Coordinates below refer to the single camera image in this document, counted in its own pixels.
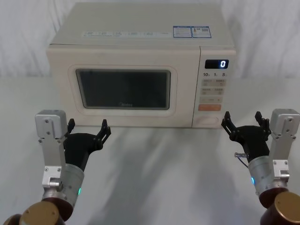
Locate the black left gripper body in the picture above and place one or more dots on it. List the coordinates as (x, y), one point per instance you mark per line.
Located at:
(79, 145)

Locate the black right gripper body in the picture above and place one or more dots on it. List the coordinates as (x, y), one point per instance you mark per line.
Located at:
(252, 140)

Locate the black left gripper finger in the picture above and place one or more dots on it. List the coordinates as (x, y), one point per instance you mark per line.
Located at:
(104, 132)
(71, 125)

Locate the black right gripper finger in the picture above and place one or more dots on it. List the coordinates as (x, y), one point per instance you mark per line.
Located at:
(262, 124)
(228, 125)

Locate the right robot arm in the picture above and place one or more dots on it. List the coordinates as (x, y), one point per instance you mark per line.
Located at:
(279, 150)

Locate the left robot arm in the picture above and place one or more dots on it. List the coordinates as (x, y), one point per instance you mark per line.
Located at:
(52, 150)

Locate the oven control panel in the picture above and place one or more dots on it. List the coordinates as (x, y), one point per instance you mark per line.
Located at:
(214, 93)

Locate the white table cloth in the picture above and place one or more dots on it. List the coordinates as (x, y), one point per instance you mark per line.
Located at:
(152, 175)

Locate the cream microwave oven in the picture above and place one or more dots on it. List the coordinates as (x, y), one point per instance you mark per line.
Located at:
(131, 54)

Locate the white curtain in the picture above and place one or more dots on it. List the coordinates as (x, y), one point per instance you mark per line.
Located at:
(28, 35)

